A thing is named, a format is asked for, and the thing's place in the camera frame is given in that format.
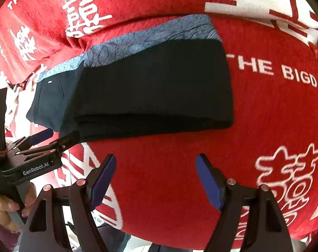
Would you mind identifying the person's left hand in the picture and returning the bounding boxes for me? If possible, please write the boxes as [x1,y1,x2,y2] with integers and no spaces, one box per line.
[0,182,37,233]

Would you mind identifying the blue leaf-patterned cloth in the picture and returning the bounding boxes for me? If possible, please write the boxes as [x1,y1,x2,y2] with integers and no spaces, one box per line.
[37,14,222,84]

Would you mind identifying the black pants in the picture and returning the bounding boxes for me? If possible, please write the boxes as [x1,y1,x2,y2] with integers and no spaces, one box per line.
[26,41,234,142]

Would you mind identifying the red printed blanket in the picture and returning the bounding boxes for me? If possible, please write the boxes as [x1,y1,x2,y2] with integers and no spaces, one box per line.
[0,0,318,251]

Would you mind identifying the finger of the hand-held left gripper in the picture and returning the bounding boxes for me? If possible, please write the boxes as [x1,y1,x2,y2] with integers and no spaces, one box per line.
[8,128,54,153]
[16,130,81,163]

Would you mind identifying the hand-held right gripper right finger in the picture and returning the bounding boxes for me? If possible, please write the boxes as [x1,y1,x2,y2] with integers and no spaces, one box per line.
[196,154,293,252]

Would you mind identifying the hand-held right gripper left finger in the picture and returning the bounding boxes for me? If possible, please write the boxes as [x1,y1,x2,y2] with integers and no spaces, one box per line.
[18,154,117,252]

